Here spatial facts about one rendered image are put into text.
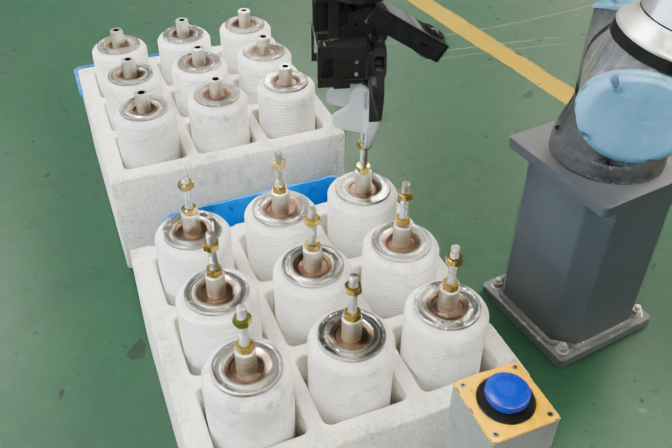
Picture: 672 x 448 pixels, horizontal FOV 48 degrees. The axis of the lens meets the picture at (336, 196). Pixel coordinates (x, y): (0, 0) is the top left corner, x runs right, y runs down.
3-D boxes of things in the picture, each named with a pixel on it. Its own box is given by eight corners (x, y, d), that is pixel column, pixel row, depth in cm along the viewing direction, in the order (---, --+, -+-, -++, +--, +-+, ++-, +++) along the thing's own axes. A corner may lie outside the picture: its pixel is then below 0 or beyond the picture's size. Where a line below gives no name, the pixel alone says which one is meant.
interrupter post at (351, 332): (339, 330, 82) (339, 309, 80) (360, 328, 83) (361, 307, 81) (341, 346, 81) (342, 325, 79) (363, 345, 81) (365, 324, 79)
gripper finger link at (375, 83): (362, 111, 94) (363, 44, 89) (376, 110, 94) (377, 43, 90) (368, 127, 90) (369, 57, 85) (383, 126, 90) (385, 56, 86)
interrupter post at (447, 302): (432, 310, 85) (435, 289, 83) (442, 297, 87) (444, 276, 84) (452, 318, 84) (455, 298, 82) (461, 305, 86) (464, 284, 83)
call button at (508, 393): (511, 379, 70) (515, 365, 68) (536, 413, 67) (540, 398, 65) (474, 392, 68) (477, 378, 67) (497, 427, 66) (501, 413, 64)
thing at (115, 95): (166, 143, 143) (153, 57, 132) (177, 171, 136) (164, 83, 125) (115, 154, 140) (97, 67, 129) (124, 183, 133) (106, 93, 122)
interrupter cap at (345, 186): (380, 170, 106) (380, 166, 106) (398, 202, 100) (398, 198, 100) (328, 179, 104) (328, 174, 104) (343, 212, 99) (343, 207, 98)
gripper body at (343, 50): (311, 64, 94) (309, -30, 86) (378, 60, 95) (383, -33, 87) (318, 94, 88) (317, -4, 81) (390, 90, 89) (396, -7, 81)
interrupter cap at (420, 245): (374, 266, 91) (374, 261, 90) (367, 225, 97) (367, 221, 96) (436, 263, 91) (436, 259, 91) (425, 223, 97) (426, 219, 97)
